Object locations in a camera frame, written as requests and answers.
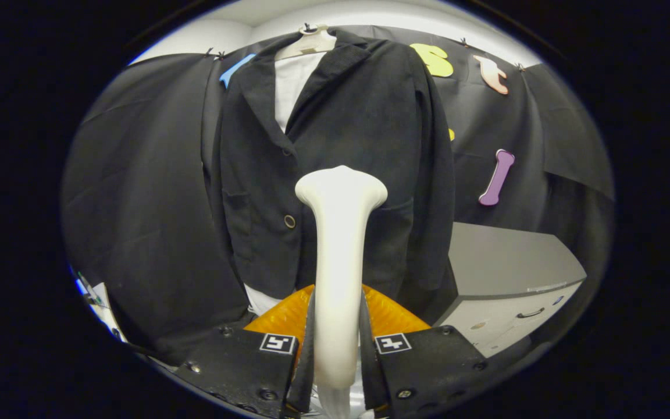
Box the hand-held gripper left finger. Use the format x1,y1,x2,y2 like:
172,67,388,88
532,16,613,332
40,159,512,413
175,284,316,419

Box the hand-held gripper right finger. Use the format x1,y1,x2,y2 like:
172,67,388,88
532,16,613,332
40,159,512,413
360,284,490,418

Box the white garment steamer with hose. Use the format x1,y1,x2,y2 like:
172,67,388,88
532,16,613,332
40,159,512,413
294,165,389,419

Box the black suit jacket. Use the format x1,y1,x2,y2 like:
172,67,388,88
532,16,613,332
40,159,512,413
212,28,457,309

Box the white clothes hanger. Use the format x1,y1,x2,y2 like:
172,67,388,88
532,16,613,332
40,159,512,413
275,24,337,61

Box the beige cabinet with grey top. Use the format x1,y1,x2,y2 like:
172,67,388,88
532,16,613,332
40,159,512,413
433,221,587,358

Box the white paper sheet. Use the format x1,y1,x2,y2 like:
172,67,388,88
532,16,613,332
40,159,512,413
88,282,127,344

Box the blue lit screen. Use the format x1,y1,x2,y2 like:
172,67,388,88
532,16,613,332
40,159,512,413
72,269,94,303

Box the black backdrop cloth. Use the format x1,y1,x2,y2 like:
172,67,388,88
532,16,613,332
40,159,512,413
62,24,615,364

